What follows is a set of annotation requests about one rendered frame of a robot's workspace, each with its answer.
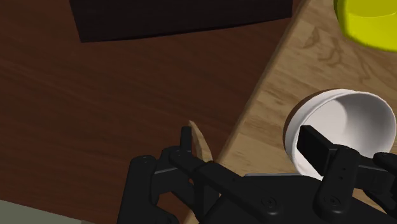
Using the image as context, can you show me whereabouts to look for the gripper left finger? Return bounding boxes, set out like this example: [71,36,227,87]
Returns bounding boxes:
[117,126,281,224]

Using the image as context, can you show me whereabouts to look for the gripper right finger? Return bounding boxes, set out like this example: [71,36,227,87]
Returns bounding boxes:
[296,125,397,216]

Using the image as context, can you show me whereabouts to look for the white bowl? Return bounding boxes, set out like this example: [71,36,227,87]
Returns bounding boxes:
[283,88,397,181]

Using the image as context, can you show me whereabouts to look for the light wooden table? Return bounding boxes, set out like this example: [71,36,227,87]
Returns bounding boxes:
[183,0,397,224]

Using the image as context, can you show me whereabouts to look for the yellow bowl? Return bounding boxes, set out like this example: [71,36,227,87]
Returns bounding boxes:
[333,0,397,53]

